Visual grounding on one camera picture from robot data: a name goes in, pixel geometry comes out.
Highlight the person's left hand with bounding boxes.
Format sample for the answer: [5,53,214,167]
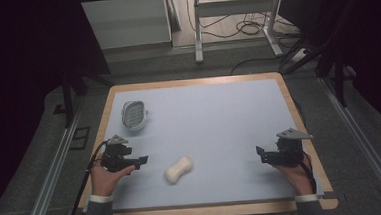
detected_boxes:
[89,159,139,199]

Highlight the light blue table mat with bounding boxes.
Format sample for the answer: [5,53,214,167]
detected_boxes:
[97,75,325,213]

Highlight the white metal desk frame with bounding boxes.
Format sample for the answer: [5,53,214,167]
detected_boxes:
[191,0,290,65]

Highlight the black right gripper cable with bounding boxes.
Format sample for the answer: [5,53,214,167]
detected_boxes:
[297,149,318,196]

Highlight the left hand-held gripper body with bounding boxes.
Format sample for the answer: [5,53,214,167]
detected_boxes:
[99,133,142,174]

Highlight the white cabinet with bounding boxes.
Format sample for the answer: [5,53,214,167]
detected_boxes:
[81,0,174,52]

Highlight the white soap bar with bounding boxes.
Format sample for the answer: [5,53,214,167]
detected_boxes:
[162,154,195,186]

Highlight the person's right hand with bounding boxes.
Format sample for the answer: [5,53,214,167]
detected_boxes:
[274,152,317,199]

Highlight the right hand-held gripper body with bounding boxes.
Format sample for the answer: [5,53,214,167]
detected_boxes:
[259,126,316,169]

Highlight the black floor cables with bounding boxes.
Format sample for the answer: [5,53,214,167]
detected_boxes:
[185,0,308,79]

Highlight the aluminium floor rail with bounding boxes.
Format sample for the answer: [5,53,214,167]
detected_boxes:
[12,97,93,215]
[320,73,381,215]

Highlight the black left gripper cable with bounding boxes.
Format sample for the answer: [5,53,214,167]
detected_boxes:
[62,140,113,215]

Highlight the black metal stand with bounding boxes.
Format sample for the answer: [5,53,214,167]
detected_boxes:
[50,69,117,130]
[280,33,360,112]

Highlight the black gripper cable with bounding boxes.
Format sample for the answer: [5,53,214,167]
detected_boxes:
[297,149,318,196]
[62,140,113,215]

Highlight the white power strip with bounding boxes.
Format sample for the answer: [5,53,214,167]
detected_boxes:
[290,47,311,64]

